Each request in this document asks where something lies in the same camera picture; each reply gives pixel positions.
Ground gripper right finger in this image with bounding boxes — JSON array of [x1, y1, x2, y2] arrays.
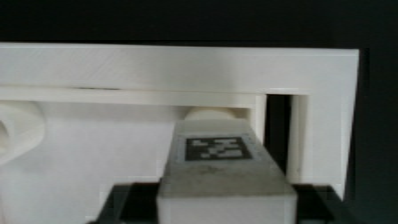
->
[[294, 184, 363, 224]]

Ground white square tabletop tray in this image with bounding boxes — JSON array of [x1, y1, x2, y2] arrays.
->
[[0, 85, 269, 224]]

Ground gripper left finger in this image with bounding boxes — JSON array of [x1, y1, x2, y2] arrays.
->
[[88, 182, 161, 224]]

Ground white table leg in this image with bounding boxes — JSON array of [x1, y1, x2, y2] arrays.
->
[[157, 108, 297, 224]]

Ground white front fence wall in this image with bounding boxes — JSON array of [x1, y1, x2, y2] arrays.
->
[[0, 43, 360, 192]]

